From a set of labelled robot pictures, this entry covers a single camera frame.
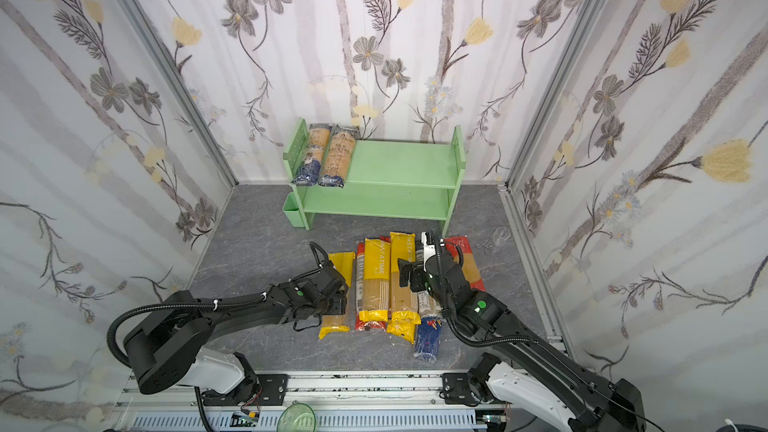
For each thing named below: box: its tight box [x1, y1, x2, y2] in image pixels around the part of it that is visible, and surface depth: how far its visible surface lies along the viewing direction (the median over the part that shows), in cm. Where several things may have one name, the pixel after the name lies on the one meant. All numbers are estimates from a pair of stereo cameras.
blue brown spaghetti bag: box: [318, 125, 360, 188], surface depth 88 cm
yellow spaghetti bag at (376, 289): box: [358, 238, 391, 322], surface depth 90 cm
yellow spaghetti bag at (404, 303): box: [387, 232, 422, 344], surface depth 84 cm
